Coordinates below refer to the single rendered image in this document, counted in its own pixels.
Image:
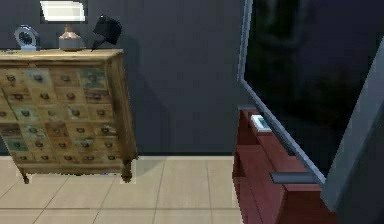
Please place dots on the small white box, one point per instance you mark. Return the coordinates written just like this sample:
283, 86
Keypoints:
261, 123

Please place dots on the red wooden television stand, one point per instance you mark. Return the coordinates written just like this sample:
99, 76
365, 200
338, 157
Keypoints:
260, 180

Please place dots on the black angular object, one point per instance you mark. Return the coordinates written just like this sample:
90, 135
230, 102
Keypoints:
107, 30

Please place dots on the large black television set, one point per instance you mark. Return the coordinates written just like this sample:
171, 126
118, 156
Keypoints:
310, 83

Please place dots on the wooden chest of drawers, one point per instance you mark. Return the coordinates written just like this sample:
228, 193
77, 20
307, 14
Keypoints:
66, 113

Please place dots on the table lamp with white shade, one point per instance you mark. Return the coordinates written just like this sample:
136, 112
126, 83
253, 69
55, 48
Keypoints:
68, 36

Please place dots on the round grey desk clock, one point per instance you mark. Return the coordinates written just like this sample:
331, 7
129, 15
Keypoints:
26, 37

